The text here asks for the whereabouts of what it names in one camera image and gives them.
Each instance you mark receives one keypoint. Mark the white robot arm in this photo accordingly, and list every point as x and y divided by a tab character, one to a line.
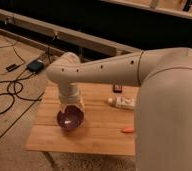
163	108

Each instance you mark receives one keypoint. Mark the teal power adapter box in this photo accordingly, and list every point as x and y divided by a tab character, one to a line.
35	66

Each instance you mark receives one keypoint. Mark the wooden table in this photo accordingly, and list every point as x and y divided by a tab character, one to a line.
100	133

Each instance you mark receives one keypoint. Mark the purple bowl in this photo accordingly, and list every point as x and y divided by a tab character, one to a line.
71	118

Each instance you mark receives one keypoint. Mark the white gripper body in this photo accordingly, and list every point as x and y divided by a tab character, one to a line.
70	97

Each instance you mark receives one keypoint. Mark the white plastic bottle lying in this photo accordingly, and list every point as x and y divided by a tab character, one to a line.
122	102

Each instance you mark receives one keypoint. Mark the orange chili pepper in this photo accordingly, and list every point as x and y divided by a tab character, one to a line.
127	130

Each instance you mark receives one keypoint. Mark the small black device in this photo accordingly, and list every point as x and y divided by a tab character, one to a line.
12	67

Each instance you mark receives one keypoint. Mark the dark red snack bar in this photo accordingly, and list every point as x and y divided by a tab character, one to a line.
117	88

